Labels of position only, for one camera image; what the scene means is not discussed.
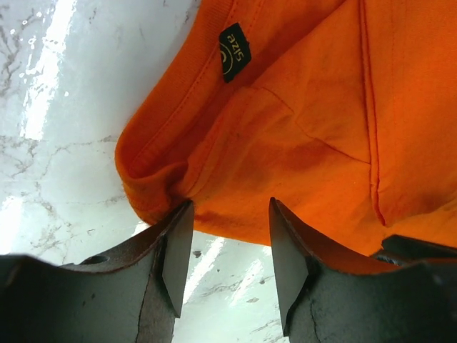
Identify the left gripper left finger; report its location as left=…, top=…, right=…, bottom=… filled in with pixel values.
left=1, top=201, right=194, bottom=342

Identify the orange t shirt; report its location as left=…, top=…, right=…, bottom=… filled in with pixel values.
left=115, top=1, right=456, bottom=254

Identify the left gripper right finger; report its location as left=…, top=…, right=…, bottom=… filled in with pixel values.
left=268, top=199, right=456, bottom=342

